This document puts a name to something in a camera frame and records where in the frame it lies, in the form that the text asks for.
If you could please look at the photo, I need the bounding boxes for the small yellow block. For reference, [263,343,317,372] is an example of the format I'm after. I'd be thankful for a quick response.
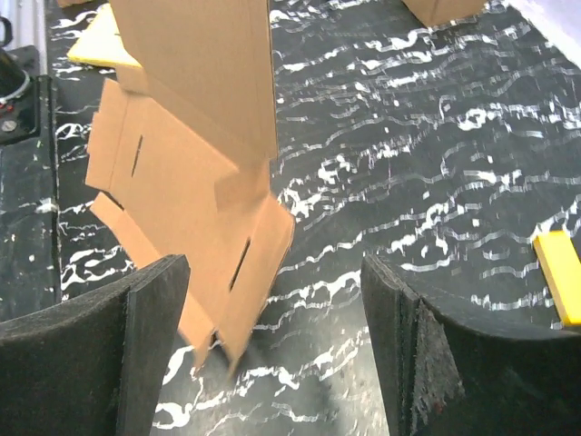
[533,231,580,327]

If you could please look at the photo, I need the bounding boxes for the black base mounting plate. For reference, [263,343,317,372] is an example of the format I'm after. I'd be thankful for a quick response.
[1,18,60,321]

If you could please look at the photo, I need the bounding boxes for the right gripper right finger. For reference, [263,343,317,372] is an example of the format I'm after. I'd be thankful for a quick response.
[360,254,580,435]

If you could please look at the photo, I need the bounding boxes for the yellow card with black drawing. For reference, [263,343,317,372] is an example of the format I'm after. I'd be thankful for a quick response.
[67,4,140,68]

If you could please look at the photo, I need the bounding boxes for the cardboard box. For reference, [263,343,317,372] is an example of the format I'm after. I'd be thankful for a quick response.
[85,1,294,366]
[403,0,487,27]

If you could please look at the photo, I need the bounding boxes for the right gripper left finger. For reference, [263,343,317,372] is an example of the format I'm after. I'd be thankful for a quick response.
[1,255,190,435]

